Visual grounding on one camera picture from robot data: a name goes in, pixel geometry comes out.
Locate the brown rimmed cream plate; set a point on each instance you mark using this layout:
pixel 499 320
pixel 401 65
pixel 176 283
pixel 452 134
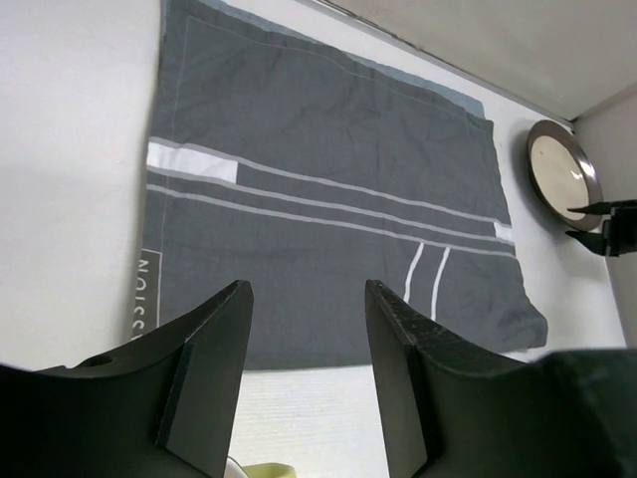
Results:
pixel 561 175

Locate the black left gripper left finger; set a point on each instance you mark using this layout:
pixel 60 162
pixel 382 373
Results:
pixel 160 406

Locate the yellow plastic cup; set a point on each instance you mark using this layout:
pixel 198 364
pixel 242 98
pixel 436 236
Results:
pixel 264 470

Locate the grey striped cloth placemat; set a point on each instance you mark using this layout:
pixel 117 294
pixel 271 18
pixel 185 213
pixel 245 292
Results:
pixel 306 171

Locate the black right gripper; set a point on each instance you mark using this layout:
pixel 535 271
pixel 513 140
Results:
pixel 619 230

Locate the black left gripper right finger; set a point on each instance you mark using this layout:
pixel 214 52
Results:
pixel 449 408

